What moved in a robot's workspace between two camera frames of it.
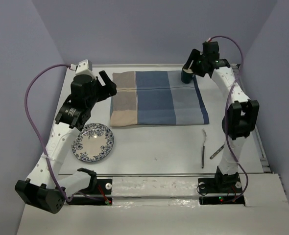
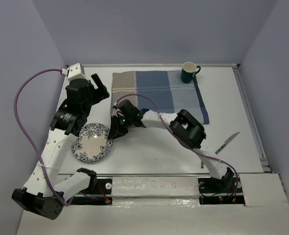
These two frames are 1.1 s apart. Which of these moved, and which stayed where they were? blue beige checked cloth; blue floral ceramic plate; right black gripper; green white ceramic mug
Moved: right black gripper
Stayed: blue beige checked cloth; green white ceramic mug; blue floral ceramic plate
